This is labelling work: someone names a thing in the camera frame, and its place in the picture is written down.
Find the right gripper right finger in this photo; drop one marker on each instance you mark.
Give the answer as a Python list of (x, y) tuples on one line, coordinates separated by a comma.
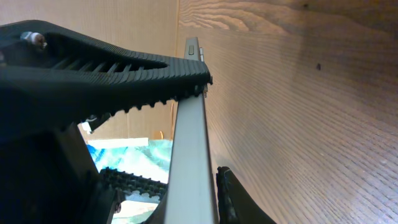
[(235, 205)]

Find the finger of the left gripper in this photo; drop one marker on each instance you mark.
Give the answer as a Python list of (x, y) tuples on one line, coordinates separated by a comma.
[(130, 184)]

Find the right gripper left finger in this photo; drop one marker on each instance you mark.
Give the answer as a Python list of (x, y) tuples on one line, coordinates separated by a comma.
[(52, 77)]

